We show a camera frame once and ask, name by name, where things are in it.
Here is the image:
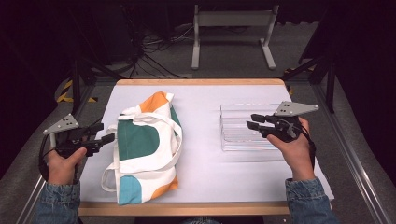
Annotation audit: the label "aluminium rail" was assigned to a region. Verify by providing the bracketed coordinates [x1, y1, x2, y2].
[312, 83, 396, 224]
[14, 85, 96, 224]

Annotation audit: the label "bundle of floor cables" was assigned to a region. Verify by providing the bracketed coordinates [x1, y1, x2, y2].
[122, 22, 195, 79]

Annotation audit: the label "person's right hand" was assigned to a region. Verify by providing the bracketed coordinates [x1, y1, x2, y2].
[266, 117, 316, 182]

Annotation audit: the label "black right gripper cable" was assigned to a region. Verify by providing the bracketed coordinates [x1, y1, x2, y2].
[299, 123, 318, 172]

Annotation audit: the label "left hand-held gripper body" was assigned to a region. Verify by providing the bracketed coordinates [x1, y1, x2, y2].
[43, 113, 104, 158]

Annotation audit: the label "clear plastic box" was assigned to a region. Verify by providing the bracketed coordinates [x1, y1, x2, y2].
[219, 102, 286, 153]

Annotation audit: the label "yellow black floor tape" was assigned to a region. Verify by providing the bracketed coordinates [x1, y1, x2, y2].
[55, 79, 99, 104]

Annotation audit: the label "white metal stand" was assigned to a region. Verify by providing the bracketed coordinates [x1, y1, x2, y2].
[191, 4, 279, 71]

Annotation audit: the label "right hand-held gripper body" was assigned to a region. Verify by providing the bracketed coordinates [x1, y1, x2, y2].
[259, 101, 319, 144]

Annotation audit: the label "black tripod stand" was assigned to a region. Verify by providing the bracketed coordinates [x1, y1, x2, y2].
[280, 55, 338, 115]
[70, 56, 125, 116]

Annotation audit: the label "person's left hand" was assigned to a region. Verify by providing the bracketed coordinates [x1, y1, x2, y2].
[46, 147, 88, 186]

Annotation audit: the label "white colour-patch tote bag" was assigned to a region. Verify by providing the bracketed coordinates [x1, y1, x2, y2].
[101, 91, 184, 206]

